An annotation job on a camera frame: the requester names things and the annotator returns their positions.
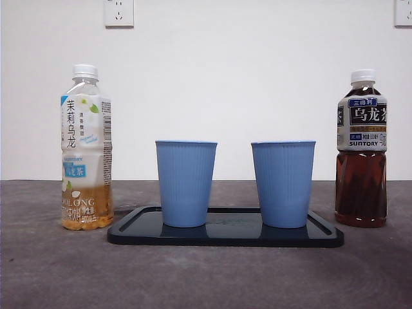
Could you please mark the jasmine oolong tea bottle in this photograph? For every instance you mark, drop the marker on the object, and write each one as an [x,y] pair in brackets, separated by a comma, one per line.
[85,145]

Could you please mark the dark oolong tea bottle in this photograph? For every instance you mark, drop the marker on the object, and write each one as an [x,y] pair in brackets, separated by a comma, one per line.
[360,186]

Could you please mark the blue ribbed cup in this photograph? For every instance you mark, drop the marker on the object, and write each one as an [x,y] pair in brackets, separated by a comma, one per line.
[185,183]
[283,183]

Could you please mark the dark rectangular tray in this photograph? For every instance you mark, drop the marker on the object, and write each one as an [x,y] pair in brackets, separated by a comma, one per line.
[225,239]

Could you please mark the white wall socket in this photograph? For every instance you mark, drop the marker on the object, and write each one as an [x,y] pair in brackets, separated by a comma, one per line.
[404,13]
[118,13]

